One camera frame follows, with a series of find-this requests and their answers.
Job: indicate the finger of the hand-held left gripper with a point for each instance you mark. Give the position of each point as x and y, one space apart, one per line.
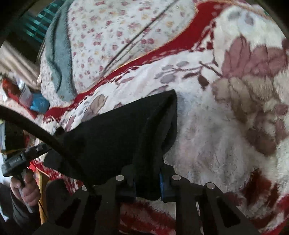
37 150

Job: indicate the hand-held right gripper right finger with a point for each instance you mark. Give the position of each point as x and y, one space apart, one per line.
163 187

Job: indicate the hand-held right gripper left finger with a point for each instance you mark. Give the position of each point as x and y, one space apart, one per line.
133 192

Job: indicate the black pants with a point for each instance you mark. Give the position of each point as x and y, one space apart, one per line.
117 140

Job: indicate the person's left forearm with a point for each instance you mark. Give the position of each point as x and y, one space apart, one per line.
18 214

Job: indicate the person's left hand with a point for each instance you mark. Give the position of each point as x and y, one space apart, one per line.
29 192

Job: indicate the blue bag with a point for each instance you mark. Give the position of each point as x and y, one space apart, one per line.
39 104

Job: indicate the clear plastic bag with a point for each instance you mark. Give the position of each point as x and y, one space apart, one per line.
26 96

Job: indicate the red patterned cloth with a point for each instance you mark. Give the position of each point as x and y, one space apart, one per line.
11 89

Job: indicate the red floral fleece blanket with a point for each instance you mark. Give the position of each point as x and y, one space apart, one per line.
225 140

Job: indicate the beige curtain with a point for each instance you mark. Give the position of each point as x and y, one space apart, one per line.
18 63

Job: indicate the teal fleece jacket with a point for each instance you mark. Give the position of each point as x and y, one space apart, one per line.
59 58

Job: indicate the teal window blind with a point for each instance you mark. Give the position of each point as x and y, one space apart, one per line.
38 24

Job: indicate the white floral quilt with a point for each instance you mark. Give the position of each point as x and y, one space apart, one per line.
117 29

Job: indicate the wooden bed frame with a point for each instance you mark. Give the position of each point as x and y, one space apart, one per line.
41 198

